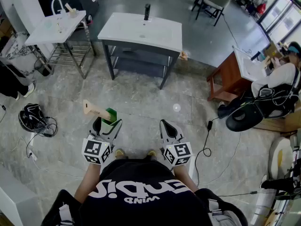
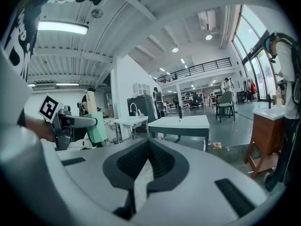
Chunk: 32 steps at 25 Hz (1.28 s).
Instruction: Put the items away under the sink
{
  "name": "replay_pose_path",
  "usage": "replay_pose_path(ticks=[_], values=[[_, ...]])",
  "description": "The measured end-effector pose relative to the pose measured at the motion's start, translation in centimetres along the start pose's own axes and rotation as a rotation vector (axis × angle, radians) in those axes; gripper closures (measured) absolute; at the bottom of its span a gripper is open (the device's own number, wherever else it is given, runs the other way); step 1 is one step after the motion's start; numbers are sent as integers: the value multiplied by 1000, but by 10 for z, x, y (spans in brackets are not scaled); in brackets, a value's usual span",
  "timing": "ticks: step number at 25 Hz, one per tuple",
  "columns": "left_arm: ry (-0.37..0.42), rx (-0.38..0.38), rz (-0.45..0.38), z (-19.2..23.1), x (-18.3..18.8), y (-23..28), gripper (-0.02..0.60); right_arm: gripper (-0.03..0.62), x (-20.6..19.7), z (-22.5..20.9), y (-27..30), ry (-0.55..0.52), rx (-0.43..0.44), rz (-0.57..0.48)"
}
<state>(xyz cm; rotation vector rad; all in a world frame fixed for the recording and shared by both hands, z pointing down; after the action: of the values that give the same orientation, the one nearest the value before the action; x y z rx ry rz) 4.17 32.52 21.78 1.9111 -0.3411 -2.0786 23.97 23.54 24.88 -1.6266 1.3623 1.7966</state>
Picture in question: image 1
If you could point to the white power strip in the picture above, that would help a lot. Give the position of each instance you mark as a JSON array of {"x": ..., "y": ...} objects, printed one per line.
[{"x": 32, "y": 155}]

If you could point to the green cup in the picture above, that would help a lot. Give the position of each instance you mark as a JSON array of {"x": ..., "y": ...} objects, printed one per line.
[{"x": 109, "y": 123}]

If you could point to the dark table underframe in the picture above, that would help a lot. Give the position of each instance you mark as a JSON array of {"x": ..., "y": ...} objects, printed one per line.
[{"x": 141, "y": 60}]

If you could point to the person's right shoe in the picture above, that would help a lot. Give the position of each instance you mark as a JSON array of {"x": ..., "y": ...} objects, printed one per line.
[{"x": 152, "y": 153}]

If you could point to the wooden piece in pale cup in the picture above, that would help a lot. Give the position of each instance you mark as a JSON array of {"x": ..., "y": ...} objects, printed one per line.
[{"x": 70, "y": 9}]

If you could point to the person's left forearm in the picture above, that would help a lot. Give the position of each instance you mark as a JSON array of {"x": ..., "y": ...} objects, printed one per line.
[{"x": 90, "y": 180}]

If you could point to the black power adapter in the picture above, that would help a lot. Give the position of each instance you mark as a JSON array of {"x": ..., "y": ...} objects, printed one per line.
[{"x": 210, "y": 124}]

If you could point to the cardboard box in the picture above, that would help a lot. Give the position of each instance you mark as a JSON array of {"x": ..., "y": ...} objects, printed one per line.
[{"x": 272, "y": 52}]

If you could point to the red bag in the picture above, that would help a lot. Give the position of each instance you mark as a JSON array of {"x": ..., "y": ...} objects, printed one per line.
[{"x": 261, "y": 8}]

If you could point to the white washbasin on chrome rack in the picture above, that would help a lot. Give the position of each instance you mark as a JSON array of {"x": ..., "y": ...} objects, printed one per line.
[{"x": 54, "y": 29}]

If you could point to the white curved faucet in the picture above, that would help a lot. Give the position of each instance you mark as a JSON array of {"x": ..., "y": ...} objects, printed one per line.
[{"x": 54, "y": 3}]

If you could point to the white basin on wooden cabinet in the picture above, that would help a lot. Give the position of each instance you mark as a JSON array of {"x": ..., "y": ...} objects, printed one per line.
[{"x": 247, "y": 67}]

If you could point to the brown wooden cabinet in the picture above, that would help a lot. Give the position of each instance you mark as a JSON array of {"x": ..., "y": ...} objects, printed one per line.
[{"x": 225, "y": 79}]

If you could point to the black backpack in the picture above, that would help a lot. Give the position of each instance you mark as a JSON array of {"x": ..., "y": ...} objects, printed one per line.
[{"x": 30, "y": 119}]

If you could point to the black round stool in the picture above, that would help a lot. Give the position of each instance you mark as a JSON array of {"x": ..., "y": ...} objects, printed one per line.
[{"x": 244, "y": 119}]

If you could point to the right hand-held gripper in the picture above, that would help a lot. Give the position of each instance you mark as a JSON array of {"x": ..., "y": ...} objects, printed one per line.
[{"x": 179, "y": 152}]

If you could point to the person's left shoe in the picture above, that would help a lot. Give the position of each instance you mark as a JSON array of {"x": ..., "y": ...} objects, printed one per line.
[{"x": 120, "y": 153}]

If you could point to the chrome rack stand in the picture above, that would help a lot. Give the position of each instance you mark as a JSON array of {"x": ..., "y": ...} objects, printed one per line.
[{"x": 70, "y": 55}]

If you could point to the black faucet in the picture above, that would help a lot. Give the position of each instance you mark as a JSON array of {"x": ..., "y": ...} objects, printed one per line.
[{"x": 147, "y": 12}]

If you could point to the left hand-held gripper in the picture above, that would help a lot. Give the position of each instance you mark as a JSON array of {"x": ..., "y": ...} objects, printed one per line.
[{"x": 94, "y": 149}]

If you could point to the grey chair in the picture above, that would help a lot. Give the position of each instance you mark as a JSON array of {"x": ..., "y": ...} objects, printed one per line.
[{"x": 214, "y": 1}]

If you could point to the person's black shirt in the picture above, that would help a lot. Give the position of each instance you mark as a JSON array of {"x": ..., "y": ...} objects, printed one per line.
[{"x": 141, "y": 196}]

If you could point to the white padded chair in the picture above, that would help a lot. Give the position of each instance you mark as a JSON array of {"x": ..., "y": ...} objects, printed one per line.
[{"x": 281, "y": 156}]

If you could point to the person's right forearm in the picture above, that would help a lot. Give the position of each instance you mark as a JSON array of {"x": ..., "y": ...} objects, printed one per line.
[{"x": 185, "y": 178}]

